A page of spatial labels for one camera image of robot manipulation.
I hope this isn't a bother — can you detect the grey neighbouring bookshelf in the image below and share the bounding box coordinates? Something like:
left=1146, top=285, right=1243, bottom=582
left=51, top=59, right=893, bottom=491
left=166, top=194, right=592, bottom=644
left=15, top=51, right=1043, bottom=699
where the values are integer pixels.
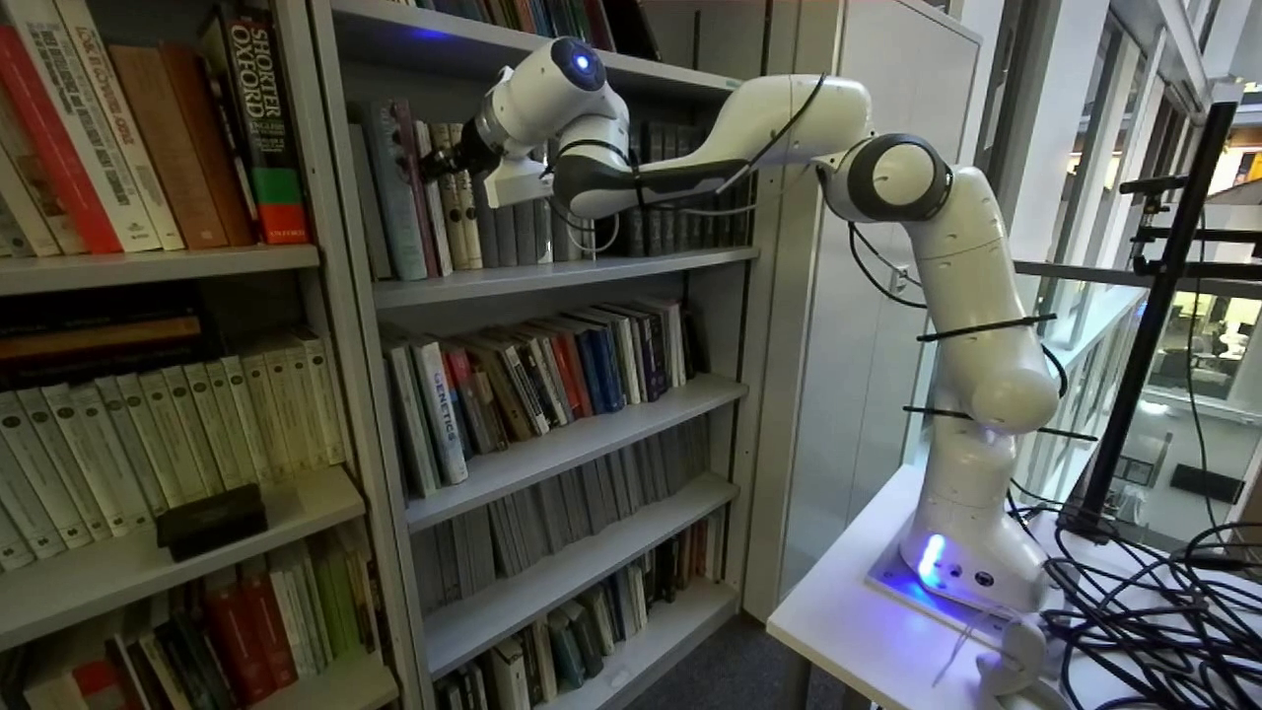
left=0, top=0, right=396, bottom=710

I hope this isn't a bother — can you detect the maroon Horizonte German book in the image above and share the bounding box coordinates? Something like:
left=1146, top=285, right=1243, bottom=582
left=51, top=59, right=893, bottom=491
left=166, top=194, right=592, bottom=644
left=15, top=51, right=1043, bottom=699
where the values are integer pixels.
left=391, top=98, right=442, bottom=278

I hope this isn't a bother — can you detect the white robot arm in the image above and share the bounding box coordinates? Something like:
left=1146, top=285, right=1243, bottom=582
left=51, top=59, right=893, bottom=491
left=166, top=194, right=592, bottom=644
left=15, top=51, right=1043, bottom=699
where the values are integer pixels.
left=421, top=34, right=1062, bottom=615

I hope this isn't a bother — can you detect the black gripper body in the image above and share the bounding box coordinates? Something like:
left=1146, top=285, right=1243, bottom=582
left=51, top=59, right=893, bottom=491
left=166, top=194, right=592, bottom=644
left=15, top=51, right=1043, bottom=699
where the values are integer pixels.
left=421, top=125, right=495, bottom=181

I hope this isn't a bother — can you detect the black lying book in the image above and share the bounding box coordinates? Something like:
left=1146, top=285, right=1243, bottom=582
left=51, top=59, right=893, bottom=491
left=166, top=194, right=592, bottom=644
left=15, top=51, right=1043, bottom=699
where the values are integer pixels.
left=157, top=485, right=268, bottom=560

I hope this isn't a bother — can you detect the white volume row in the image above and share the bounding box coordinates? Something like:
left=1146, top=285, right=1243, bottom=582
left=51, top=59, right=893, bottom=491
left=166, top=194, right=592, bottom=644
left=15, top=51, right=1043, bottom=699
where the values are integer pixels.
left=0, top=340, right=346, bottom=570

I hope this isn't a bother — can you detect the light blue tall book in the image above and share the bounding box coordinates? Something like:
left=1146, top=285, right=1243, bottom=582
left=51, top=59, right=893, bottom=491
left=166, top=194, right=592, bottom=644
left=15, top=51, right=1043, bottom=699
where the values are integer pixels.
left=362, top=102, right=428, bottom=278

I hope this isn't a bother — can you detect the brown hardcover book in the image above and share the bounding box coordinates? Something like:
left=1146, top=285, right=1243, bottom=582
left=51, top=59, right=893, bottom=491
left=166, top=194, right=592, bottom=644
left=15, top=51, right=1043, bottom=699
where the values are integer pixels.
left=109, top=42, right=252, bottom=247

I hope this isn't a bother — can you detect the red hardcover book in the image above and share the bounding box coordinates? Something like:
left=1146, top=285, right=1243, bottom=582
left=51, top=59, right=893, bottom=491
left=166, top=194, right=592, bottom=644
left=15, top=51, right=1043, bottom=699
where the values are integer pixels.
left=0, top=29, right=122, bottom=255

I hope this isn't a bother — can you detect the black cable bundle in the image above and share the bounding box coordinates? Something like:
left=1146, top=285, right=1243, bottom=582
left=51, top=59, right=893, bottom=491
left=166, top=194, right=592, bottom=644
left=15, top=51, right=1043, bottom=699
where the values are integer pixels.
left=1005, top=468, right=1262, bottom=710

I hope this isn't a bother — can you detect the dark book row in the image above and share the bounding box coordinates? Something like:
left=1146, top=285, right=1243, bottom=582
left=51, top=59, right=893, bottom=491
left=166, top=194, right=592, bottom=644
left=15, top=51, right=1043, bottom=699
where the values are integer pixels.
left=574, top=118, right=754, bottom=255

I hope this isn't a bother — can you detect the colourful book row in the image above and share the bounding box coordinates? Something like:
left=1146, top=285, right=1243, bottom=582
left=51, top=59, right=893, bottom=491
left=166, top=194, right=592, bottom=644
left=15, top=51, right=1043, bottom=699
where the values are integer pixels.
left=382, top=298, right=707, bottom=497

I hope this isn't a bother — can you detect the black green red book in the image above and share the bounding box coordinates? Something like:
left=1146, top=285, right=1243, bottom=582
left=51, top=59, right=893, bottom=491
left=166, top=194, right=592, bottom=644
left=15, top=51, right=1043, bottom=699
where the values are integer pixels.
left=201, top=0, right=310, bottom=246

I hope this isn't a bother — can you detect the black tripod stand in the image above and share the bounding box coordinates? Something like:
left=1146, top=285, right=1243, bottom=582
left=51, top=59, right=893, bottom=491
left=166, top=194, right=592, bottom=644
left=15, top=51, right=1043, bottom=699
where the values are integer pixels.
left=1062, top=80, right=1243, bottom=539

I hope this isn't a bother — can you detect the grey metal bookshelf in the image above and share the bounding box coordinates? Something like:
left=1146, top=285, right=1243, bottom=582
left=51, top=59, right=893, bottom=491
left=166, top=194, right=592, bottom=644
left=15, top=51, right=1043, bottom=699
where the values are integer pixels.
left=303, top=0, right=776, bottom=710

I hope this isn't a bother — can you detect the cream Machine Intelligence book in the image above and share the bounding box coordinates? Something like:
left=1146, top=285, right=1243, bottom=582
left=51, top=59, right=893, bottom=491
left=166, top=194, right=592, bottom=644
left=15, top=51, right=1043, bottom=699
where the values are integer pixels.
left=442, top=122, right=483, bottom=271

